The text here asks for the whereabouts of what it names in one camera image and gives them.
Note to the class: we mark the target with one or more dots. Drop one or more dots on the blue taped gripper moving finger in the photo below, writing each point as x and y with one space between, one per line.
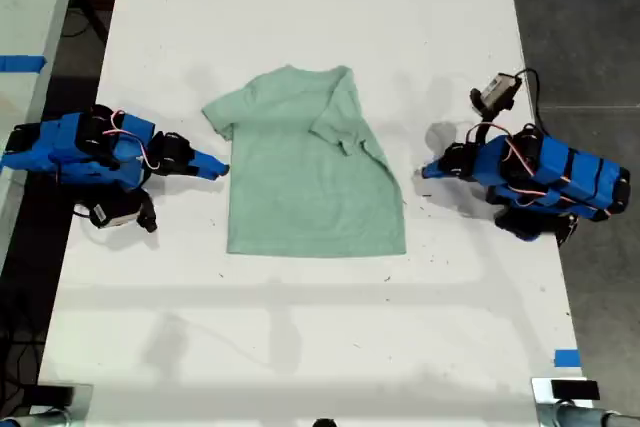
207 174
439 174

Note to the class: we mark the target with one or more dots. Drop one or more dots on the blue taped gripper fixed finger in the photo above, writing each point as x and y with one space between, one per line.
437 166
210 162

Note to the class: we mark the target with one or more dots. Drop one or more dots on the pale green T-shirt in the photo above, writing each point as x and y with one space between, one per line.
300 182

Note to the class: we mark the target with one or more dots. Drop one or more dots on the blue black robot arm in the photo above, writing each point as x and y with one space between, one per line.
75 152
560 172

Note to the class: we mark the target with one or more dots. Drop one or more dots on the long blue tape strip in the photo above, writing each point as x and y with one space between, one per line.
22 63

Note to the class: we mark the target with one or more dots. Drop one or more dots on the white side table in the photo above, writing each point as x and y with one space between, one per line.
30 7

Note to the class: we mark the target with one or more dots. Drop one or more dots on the short blue tape strip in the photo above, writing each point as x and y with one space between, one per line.
567 358

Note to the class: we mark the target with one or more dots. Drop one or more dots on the metal clamp plate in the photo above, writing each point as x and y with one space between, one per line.
84 397
541 397

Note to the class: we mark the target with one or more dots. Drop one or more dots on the small black box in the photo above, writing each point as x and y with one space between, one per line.
575 390
50 396

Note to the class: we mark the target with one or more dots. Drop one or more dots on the grey metal tube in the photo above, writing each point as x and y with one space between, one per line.
595 418
30 419

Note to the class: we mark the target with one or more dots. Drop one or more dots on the camera black stalk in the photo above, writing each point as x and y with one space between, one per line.
147 212
485 129

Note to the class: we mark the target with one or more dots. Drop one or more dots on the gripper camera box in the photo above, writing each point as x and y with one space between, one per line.
116 211
497 91

